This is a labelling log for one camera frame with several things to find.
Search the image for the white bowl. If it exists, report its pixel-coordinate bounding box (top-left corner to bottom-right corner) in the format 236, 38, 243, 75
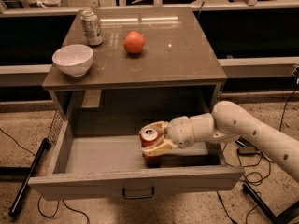
52, 44, 93, 77

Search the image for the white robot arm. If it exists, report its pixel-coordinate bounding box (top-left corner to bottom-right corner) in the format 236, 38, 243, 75
139, 101, 299, 180

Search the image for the black bar right floor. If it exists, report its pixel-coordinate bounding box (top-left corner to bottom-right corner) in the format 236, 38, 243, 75
242, 182, 299, 224

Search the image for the black cable floor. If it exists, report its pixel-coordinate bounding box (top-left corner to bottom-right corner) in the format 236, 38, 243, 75
215, 87, 298, 224
0, 127, 91, 224

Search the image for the black bar floor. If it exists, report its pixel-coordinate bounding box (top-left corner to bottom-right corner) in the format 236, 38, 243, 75
8, 138, 51, 217
242, 182, 299, 224

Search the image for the open grey top drawer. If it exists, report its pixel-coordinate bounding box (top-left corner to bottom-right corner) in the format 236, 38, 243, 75
29, 103, 244, 200

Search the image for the silver soda can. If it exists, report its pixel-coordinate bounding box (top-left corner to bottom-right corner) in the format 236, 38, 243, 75
80, 10, 103, 46

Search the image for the orange fruit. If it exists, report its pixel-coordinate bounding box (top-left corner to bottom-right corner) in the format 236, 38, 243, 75
123, 31, 145, 54

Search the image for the black cable left floor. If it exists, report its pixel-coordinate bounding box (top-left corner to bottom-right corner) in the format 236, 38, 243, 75
0, 127, 91, 224

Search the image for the wire mesh panel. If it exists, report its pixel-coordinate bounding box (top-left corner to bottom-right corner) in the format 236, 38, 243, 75
48, 111, 63, 145

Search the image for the red coke can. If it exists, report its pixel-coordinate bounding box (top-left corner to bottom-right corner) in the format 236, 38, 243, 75
139, 126, 162, 167

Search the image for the black power adapter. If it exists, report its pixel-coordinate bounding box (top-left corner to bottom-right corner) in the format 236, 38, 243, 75
236, 139, 258, 155

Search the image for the grey cabinet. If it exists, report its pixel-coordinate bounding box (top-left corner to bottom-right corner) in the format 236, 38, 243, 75
43, 7, 226, 113

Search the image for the black cable right floor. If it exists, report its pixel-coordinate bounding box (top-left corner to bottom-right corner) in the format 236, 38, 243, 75
215, 87, 298, 224

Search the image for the black bar left floor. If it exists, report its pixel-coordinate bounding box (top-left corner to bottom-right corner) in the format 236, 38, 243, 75
8, 138, 51, 217

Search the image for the black drawer handle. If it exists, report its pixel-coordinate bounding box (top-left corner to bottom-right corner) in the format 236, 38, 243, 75
121, 187, 155, 200

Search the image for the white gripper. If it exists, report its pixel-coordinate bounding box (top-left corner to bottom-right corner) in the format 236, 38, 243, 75
139, 116, 195, 157

